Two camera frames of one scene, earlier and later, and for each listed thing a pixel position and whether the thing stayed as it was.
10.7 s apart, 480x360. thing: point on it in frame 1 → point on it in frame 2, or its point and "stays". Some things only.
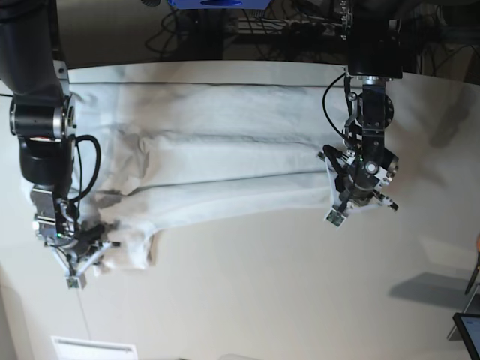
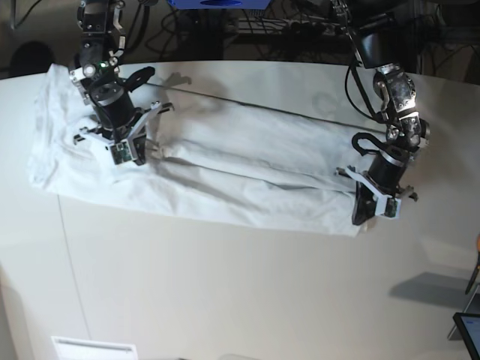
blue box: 218,4 stays
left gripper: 77,252 → 121,121
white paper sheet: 69,348 stays
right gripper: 356,175 → 384,178
